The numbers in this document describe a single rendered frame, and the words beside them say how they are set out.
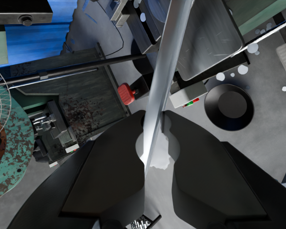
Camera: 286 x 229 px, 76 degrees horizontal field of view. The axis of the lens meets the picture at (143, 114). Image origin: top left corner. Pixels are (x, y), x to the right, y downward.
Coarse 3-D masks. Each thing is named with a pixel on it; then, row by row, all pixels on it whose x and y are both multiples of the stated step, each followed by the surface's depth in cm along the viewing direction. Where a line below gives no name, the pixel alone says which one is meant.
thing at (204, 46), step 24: (144, 0) 41; (168, 0) 36; (192, 0) 33; (216, 0) 31; (192, 24) 35; (216, 24) 32; (192, 48) 37; (216, 48) 33; (240, 48) 30; (192, 72) 39
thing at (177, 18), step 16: (176, 0) 9; (176, 16) 9; (176, 32) 9; (160, 48) 9; (176, 48) 10; (160, 64) 9; (176, 64) 32; (160, 80) 10; (160, 96) 10; (160, 112) 12; (144, 128) 11; (144, 144) 12; (144, 160) 13
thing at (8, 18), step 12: (0, 0) 25; (12, 0) 26; (24, 0) 27; (36, 0) 28; (0, 12) 25; (12, 12) 26; (24, 12) 27; (36, 12) 28; (48, 12) 29; (0, 24) 27; (24, 24) 28
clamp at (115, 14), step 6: (114, 0) 50; (120, 0) 50; (126, 0) 51; (108, 6) 54; (114, 6) 53; (120, 6) 52; (108, 12) 55; (114, 12) 53; (120, 12) 54; (126, 12) 56; (114, 18) 56; (120, 18) 56; (126, 18) 57; (120, 24) 59
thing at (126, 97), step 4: (124, 84) 61; (120, 88) 63; (124, 88) 62; (128, 88) 61; (120, 92) 64; (124, 92) 62; (128, 92) 61; (132, 92) 62; (120, 96) 65; (124, 96) 63; (128, 96) 61; (132, 96) 61; (124, 100) 64; (128, 100) 62; (132, 100) 62
